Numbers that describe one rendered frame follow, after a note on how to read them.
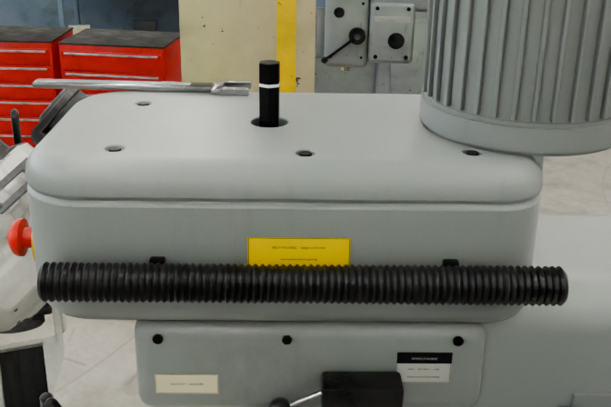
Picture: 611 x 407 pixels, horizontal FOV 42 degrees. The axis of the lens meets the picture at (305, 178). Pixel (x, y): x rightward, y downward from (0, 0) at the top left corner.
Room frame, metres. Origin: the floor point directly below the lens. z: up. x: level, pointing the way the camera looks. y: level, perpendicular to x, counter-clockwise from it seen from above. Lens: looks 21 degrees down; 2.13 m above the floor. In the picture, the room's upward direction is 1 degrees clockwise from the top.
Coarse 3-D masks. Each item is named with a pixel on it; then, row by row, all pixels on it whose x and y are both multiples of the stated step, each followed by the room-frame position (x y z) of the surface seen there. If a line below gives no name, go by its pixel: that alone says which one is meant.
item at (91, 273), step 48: (48, 288) 0.60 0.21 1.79; (96, 288) 0.60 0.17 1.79; (144, 288) 0.60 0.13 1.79; (192, 288) 0.60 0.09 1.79; (240, 288) 0.60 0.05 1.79; (288, 288) 0.60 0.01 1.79; (336, 288) 0.60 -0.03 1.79; (384, 288) 0.60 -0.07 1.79; (432, 288) 0.60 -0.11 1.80; (480, 288) 0.60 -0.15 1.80; (528, 288) 0.60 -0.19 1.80
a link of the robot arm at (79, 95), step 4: (80, 92) 1.33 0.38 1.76; (76, 96) 1.31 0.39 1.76; (80, 96) 1.31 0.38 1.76; (84, 96) 1.32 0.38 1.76; (72, 100) 1.30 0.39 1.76; (76, 100) 1.30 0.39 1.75; (80, 100) 1.31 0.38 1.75; (68, 104) 1.29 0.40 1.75; (72, 104) 1.29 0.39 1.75; (64, 108) 1.29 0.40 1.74; (68, 108) 1.29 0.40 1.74; (60, 112) 1.28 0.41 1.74; (64, 112) 1.28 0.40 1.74; (56, 116) 1.28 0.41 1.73; (60, 116) 1.28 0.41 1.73; (52, 120) 1.29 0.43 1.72; (56, 120) 1.28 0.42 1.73; (48, 124) 1.29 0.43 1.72; (52, 124) 1.28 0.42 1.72; (48, 128) 1.29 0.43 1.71; (52, 128) 1.29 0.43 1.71
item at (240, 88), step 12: (36, 84) 0.87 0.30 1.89; (48, 84) 0.87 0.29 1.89; (60, 84) 0.87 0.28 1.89; (72, 84) 0.87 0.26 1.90; (84, 84) 0.87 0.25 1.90; (96, 84) 0.87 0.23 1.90; (108, 84) 0.87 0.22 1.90; (120, 84) 0.87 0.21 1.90; (132, 84) 0.87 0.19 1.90; (144, 84) 0.87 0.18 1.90; (156, 84) 0.87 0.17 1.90; (168, 84) 0.87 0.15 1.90; (180, 84) 0.87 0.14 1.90; (192, 84) 0.87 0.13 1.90; (204, 84) 0.87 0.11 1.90; (216, 84) 0.88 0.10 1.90; (228, 84) 0.89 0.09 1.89; (240, 84) 0.89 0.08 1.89
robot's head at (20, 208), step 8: (16, 176) 1.10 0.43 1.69; (24, 176) 1.10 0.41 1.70; (8, 184) 1.09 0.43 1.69; (16, 184) 1.09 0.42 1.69; (0, 192) 1.07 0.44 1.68; (8, 192) 1.08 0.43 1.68; (0, 200) 1.07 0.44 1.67; (24, 200) 1.08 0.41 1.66; (16, 208) 1.07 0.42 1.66; (24, 208) 1.08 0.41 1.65; (0, 216) 1.05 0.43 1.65; (8, 216) 1.05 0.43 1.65; (16, 216) 1.07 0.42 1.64; (24, 216) 1.12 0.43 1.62; (0, 224) 1.04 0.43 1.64; (8, 224) 1.05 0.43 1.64; (0, 232) 1.04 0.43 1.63; (8, 232) 1.06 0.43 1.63; (0, 240) 1.05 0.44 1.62
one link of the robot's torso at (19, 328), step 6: (48, 306) 1.34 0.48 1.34; (42, 312) 1.35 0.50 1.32; (30, 318) 1.36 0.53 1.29; (36, 318) 1.38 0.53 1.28; (42, 318) 1.39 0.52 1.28; (18, 324) 1.38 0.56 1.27; (24, 324) 1.38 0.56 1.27; (30, 324) 1.39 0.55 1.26; (36, 324) 1.40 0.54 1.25; (12, 330) 1.39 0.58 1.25; (18, 330) 1.40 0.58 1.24; (24, 330) 1.41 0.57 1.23
